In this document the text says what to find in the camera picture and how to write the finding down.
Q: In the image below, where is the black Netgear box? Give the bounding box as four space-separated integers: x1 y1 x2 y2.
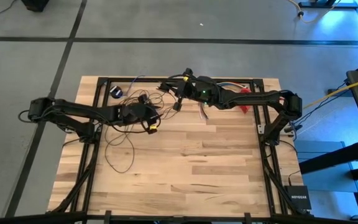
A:
283 185 312 211

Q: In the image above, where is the red tape dispenser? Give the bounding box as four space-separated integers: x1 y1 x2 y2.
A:
239 88 255 114

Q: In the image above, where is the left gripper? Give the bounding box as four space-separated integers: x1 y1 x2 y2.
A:
117 94 163 135

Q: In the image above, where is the yellow extension cord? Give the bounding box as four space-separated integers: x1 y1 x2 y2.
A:
287 0 343 24

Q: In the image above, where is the long black cord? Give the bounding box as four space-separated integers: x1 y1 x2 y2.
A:
104 73 186 174

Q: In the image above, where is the blue round camera mount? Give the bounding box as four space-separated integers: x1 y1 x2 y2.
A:
109 85 124 100

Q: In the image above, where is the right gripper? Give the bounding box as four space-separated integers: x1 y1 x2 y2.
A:
161 67 223 112

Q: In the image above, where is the hanging yellow cord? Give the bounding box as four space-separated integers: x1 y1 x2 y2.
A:
302 73 358 110

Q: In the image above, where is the black overhead gantry bar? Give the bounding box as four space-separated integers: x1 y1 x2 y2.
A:
0 212 358 224

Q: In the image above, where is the thin blue data cable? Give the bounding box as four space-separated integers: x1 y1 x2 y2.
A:
124 74 147 94

